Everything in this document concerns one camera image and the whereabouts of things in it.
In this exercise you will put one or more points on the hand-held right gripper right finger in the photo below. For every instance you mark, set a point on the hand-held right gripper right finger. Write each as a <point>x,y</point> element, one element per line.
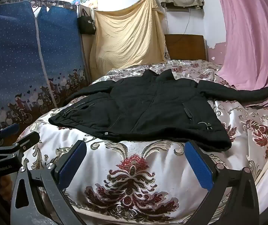
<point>198,166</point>

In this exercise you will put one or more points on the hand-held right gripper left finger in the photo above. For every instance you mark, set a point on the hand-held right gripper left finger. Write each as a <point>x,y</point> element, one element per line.
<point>72,165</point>

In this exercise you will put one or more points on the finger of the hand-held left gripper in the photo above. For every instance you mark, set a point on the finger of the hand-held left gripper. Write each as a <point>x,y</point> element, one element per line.
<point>27,139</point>
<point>8,130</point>

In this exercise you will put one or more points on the black padded jacket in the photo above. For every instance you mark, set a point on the black padded jacket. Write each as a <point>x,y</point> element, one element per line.
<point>148,107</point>

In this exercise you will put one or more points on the floral satin bedspread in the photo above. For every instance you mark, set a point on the floral satin bedspread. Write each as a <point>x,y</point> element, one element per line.
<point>129,180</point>

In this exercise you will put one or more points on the blue fabric wardrobe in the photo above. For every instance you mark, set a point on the blue fabric wardrobe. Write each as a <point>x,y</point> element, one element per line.
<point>12,63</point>

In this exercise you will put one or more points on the wooden headboard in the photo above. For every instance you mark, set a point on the wooden headboard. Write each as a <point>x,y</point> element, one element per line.
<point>185,46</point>

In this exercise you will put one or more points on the black tote bag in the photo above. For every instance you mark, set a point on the black tote bag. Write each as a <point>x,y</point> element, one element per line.
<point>86,23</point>

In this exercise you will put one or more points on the yellow hanging cloth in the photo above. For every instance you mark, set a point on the yellow hanging cloth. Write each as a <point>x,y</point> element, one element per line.
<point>124,39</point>

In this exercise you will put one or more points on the pink curtain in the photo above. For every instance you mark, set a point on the pink curtain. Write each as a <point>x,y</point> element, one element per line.
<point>249,39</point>

